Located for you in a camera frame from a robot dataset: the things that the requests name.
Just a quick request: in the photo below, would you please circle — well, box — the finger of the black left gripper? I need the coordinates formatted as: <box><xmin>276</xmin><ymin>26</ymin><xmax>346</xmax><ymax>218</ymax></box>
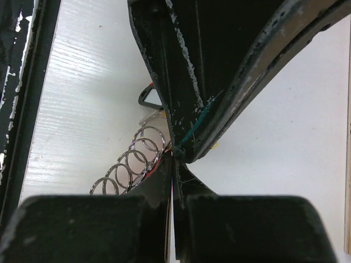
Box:
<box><xmin>127</xmin><ymin>1</ymin><xmax>282</xmax><ymax>162</ymax></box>
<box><xmin>189</xmin><ymin>1</ymin><xmax>350</xmax><ymax>163</ymax></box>

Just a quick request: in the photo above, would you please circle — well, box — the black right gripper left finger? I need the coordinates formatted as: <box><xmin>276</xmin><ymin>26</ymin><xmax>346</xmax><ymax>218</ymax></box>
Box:
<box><xmin>1</xmin><ymin>152</ymin><xmax>172</xmax><ymax>262</ymax></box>

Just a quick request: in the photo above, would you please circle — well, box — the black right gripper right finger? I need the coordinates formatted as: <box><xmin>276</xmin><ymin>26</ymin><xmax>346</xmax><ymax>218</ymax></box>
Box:
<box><xmin>172</xmin><ymin>161</ymin><xmax>337</xmax><ymax>262</ymax></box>

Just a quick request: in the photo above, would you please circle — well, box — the keyring bunch with coloured tags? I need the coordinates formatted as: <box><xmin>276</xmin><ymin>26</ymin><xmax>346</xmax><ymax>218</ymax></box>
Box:
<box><xmin>89</xmin><ymin>83</ymin><xmax>172</xmax><ymax>196</ymax></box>

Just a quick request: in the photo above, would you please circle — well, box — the yellow tag key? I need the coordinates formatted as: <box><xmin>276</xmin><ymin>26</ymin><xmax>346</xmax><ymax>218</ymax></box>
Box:
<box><xmin>211</xmin><ymin>142</ymin><xmax>218</xmax><ymax>149</ymax></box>

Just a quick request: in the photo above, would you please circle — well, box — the wooden rack base tray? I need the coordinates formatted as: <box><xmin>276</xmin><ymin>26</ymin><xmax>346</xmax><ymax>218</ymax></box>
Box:
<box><xmin>344</xmin><ymin>56</ymin><xmax>350</xmax><ymax>255</ymax></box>

